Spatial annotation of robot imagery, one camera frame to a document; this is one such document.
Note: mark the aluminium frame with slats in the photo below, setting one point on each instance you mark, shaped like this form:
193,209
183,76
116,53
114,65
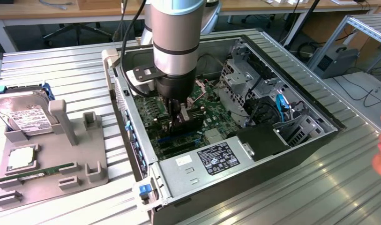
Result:
366,26

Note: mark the open black PC case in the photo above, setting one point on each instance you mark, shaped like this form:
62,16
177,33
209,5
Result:
239,187

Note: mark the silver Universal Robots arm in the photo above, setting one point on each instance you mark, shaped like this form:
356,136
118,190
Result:
174,35

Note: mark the white box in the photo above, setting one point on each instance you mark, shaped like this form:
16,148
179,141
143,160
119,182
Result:
299,2

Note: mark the grey parts rack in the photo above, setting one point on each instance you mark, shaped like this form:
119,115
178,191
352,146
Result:
52,152

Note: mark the black air duct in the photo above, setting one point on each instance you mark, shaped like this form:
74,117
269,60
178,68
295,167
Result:
258,140

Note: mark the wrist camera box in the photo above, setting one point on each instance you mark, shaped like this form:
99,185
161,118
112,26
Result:
146,73

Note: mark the blue slot clip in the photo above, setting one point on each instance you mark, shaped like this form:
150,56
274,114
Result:
138,152
143,165
126,126

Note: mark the black expansion slot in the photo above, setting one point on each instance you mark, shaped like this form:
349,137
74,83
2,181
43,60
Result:
178,145
179,151

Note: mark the blue case latch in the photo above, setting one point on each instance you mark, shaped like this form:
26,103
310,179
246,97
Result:
144,189

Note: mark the silver disk bay cage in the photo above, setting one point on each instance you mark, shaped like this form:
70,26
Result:
243,77

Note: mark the Nvidia Quadro graphics card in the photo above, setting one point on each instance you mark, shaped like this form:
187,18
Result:
190,127

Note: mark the metal socket cover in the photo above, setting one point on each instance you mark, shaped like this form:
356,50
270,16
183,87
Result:
199,84

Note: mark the silver power supply unit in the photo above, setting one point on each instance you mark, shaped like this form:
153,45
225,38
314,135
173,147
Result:
183,178

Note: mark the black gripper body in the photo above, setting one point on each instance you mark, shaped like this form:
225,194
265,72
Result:
175,87

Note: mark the green RAM stick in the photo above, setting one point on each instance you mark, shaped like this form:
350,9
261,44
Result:
34,174

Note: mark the silver hard disk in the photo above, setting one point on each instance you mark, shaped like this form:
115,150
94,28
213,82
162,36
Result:
24,112

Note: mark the silver chipset heatsink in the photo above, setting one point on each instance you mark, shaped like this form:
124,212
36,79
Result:
213,136

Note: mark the silver CPU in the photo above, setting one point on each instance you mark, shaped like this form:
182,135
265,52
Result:
19,159

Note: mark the black stand pole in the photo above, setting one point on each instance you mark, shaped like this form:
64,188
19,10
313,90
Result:
302,22

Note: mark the green motherboard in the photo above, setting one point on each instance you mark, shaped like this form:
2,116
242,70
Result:
210,112

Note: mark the blue expansion slot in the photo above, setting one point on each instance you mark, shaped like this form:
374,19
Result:
165,140

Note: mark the blue disk carrier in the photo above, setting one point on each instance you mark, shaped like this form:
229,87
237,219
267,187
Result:
48,90

